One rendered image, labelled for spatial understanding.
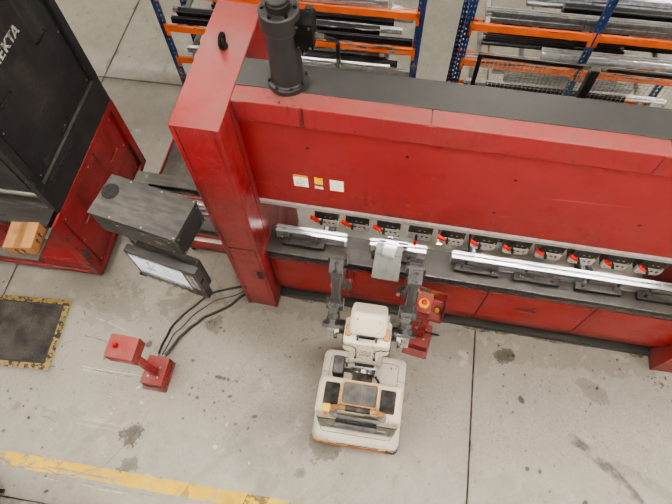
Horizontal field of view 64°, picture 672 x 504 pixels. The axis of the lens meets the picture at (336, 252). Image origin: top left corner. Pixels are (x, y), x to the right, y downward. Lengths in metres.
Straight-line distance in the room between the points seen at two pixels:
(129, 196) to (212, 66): 0.78
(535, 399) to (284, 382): 1.95
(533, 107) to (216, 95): 1.49
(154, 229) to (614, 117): 2.23
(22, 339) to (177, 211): 2.66
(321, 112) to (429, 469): 2.77
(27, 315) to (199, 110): 3.04
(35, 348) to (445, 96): 3.82
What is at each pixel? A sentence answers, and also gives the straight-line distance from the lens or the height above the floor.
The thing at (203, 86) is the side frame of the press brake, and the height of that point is 2.30.
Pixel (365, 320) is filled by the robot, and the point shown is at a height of 1.37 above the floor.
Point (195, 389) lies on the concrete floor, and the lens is 4.52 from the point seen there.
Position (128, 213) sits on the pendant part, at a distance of 2.91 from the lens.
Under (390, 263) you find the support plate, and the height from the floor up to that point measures 1.00.
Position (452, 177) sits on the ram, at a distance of 2.91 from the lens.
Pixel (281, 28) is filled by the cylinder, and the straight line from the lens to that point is 2.41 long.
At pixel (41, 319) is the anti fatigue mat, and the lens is 5.18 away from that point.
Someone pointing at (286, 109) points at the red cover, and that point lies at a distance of 2.65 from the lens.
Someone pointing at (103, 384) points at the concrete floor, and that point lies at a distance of 4.78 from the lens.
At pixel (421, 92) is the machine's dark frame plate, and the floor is 2.30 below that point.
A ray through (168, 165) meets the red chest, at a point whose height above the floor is 0.98.
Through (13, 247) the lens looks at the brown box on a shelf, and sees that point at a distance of 4.20.
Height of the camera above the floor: 4.27
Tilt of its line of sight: 64 degrees down
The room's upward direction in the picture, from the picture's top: 3 degrees counter-clockwise
